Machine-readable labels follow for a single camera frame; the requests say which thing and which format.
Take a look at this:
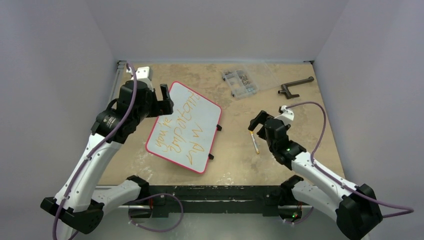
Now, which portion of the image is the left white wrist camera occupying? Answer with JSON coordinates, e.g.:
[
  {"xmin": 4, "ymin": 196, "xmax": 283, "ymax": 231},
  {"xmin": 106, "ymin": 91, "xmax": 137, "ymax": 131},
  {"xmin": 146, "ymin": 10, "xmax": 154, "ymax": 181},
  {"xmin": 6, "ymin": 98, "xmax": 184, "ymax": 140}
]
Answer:
[{"xmin": 136, "ymin": 66, "xmax": 154, "ymax": 92}]

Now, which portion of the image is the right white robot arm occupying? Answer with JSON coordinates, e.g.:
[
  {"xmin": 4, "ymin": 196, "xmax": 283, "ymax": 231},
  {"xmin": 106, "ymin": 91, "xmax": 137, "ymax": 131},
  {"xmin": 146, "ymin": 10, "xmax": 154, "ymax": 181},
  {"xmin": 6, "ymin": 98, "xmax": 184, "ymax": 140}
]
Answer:
[{"xmin": 248, "ymin": 110, "xmax": 383, "ymax": 240}]

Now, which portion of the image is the pink framed whiteboard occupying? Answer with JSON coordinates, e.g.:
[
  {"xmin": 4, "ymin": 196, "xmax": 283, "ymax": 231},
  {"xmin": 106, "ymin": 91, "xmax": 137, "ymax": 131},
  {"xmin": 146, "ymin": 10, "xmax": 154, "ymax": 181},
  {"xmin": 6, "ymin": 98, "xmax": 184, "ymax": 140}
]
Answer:
[{"xmin": 145, "ymin": 81, "xmax": 222, "ymax": 174}]

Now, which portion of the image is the purple cable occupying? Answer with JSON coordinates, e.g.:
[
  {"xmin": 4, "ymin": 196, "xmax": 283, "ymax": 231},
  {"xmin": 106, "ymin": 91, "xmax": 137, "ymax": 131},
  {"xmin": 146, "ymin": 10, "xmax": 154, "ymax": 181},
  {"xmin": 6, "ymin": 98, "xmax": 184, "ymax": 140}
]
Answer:
[
  {"xmin": 52, "ymin": 62, "xmax": 185, "ymax": 240},
  {"xmin": 285, "ymin": 101, "xmax": 415, "ymax": 226}
]

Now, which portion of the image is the aluminium frame rail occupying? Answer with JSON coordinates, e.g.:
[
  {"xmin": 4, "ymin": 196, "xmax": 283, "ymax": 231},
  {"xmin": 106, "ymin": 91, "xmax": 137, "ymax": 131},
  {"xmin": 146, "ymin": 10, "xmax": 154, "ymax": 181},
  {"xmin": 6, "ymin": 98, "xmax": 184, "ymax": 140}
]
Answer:
[{"xmin": 92, "ymin": 60, "xmax": 127, "ymax": 157}]

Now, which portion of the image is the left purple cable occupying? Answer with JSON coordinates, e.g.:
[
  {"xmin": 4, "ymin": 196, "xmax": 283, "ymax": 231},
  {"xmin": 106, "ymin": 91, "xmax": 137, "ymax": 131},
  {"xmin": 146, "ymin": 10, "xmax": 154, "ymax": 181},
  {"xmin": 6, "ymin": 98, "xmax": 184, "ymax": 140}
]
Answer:
[{"xmin": 52, "ymin": 62, "xmax": 185, "ymax": 240}]

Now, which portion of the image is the dark metal crank handle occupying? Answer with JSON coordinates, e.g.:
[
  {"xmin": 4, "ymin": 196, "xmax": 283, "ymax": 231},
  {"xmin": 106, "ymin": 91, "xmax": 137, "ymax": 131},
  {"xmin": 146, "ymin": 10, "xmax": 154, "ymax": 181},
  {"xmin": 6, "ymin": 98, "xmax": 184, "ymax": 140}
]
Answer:
[{"xmin": 278, "ymin": 76, "xmax": 315, "ymax": 100}]

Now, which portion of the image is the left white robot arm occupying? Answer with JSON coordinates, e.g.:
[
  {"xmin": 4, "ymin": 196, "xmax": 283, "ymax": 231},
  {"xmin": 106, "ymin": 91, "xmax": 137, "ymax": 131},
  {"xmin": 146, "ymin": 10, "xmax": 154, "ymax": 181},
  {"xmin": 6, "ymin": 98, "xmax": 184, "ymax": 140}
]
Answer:
[{"xmin": 40, "ymin": 80, "xmax": 174, "ymax": 240}]

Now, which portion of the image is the white marker pen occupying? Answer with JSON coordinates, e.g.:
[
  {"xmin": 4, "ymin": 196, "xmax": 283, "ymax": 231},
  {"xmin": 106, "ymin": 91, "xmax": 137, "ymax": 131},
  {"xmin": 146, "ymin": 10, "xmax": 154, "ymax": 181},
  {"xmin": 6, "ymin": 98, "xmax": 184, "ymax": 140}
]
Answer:
[{"xmin": 251, "ymin": 137, "xmax": 260, "ymax": 154}]

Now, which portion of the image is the clear screw organizer box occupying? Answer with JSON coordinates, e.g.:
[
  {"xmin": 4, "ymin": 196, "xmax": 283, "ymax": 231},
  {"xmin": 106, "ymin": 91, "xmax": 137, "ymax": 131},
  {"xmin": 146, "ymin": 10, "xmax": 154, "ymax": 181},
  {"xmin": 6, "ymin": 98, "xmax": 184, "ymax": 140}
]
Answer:
[{"xmin": 221, "ymin": 68, "xmax": 259, "ymax": 100}]

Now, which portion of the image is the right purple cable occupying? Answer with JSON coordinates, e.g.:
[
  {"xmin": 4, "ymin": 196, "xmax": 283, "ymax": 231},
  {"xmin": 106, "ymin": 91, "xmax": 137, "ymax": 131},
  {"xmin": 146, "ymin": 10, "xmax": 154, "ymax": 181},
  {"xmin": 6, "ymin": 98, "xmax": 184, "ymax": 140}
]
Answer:
[{"xmin": 285, "ymin": 101, "xmax": 415, "ymax": 226}]

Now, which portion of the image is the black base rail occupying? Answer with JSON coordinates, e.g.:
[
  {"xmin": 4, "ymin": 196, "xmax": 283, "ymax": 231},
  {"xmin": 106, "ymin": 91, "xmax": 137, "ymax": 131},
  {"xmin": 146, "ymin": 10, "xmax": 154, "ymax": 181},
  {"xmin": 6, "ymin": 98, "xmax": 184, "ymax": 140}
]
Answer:
[{"xmin": 117, "ymin": 184, "xmax": 319, "ymax": 220}]

